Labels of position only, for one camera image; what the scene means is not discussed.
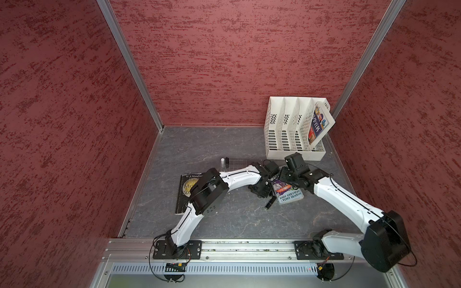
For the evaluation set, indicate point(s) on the right corner aluminium profile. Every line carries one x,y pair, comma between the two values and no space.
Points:
381,31

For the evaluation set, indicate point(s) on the left corner aluminium profile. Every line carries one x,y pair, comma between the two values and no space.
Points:
115,29

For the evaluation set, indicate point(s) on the corner aluminium profile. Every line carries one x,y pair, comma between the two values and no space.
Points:
381,31
115,29

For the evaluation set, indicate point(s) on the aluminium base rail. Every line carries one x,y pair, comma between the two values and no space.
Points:
211,250

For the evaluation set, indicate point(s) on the black Maugham book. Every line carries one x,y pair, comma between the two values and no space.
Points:
187,181

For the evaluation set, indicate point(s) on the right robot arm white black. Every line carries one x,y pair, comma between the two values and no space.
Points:
383,240

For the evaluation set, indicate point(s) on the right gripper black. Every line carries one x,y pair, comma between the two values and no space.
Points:
284,170

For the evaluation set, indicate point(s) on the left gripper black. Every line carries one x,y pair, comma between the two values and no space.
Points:
262,194

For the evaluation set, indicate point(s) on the colourful book in rack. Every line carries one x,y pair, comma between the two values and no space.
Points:
322,122

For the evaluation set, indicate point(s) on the clear acrylic lipstick organizer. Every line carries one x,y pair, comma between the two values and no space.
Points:
236,164

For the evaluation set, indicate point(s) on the white file organizer rack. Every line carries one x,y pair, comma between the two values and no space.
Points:
287,126

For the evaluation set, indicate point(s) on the blue Treehouse book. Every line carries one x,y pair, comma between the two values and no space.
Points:
286,193

